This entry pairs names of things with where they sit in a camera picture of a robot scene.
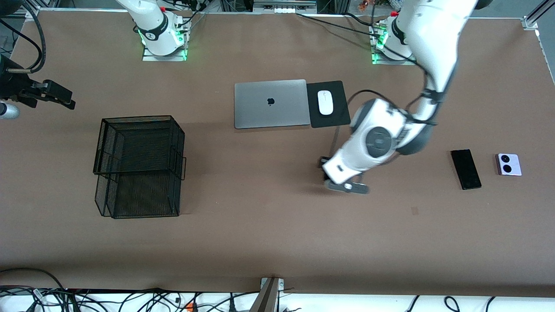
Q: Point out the black slab smartphone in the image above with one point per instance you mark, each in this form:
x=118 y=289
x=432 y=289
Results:
x=466 y=169

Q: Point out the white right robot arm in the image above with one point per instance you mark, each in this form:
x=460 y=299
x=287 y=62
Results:
x=156 y=30

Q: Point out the aluminium corner bracket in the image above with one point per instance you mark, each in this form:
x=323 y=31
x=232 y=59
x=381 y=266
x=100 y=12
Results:
x=530 y=22

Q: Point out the grey metal camera post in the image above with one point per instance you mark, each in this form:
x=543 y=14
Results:
x=266 y=299

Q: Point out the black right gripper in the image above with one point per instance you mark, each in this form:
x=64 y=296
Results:
x=12 y=85

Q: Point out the black mouse pad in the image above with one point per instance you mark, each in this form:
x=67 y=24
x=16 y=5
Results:
x=338 y=118

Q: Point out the white computer mouse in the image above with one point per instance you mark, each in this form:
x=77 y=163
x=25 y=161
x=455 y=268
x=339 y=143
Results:
x=325 y=104

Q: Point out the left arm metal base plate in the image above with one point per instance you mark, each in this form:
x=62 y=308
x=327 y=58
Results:
x=381 y=62

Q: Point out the silver closed laptop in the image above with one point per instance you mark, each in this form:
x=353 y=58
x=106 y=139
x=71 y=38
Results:
x=269 y=115

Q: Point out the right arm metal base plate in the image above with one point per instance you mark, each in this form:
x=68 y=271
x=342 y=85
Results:
x=149 y=57

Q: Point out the white power strip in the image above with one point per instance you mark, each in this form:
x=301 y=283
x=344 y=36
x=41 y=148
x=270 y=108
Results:
x=284 y=8

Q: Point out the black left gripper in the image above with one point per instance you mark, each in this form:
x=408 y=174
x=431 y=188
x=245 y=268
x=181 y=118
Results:
x=323 y=157

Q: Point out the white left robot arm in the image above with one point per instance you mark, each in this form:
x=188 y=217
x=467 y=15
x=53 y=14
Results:
x=438 y=39

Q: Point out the white flip phone two lenses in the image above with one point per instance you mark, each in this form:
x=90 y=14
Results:
x=516 y=168

